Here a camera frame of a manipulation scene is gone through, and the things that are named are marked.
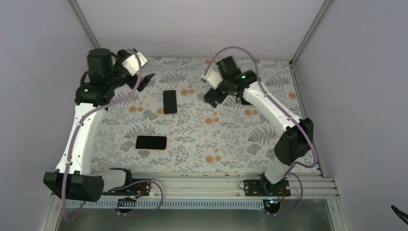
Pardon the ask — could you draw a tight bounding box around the phone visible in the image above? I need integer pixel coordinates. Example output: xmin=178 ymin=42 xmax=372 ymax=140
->
xmin=163 ymin=90 xmax=178 ymax=115
xmin=135 ymin=135 xmax=168 ymax=151

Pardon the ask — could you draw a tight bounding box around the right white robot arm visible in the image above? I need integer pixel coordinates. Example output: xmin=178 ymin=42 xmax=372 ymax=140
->
xmin=201 ymin=56 xmax=314 ymax=196

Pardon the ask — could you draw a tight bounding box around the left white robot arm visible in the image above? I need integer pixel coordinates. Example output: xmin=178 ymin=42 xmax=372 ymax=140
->
xmin=43 ymin=48 xmax=148 ymax=202

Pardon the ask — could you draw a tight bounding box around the floral patterned table mat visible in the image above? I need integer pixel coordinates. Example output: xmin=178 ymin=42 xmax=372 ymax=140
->
xmin=83 ymin=56 xmax=319 ymax=174

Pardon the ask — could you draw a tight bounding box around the black object at edge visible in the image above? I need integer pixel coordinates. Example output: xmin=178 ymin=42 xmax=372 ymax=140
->
xmin=391 ymin=205 xmax=408 ymax=225

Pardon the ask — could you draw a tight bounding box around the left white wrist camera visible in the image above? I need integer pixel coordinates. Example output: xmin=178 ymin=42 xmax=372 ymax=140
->
xmin=121 ymin=49 xmax=148 ymax=76

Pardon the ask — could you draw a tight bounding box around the left aluminium frame post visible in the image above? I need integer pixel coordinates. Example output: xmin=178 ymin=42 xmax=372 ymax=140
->
xmin=68 ymin=0 xmax=100 ymax=48

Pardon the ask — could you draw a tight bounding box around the aluminium frame post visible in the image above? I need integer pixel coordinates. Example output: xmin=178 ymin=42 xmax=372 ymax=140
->
xmin=68 ymin=0 xmax=100 ymax=48
xmin=290 ymin=0 xmax=332 ymax=68

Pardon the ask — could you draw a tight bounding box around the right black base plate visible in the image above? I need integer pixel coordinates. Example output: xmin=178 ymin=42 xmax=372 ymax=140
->
xmin=239 ymin=180 xmax=291 ymax=197

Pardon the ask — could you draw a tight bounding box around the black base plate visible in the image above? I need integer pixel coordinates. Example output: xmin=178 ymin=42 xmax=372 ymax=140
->
xmin=239 ymin=180 xmax=291 ymax=197
xmin=102 ymin=179 xmax=151 ymax=197

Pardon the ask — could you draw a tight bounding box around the aluminium mounting rail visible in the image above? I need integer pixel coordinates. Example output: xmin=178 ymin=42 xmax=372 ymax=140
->
xmin=52 ymin=172 xmax=339 ymax=201

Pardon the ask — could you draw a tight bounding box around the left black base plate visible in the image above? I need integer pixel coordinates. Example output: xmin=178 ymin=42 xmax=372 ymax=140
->
xmin=102 ymin=179 xmax=151 ymax=197

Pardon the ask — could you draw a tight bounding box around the right aluminium frame post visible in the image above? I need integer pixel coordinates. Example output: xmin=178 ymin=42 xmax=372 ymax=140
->
xmin=290 ymin=0 xmax=332 ymax=68

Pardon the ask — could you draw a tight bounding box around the slotted grey cable duct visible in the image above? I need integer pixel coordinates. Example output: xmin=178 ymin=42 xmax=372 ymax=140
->
xmin=83 ymin=198 xmax=266 ymax=210

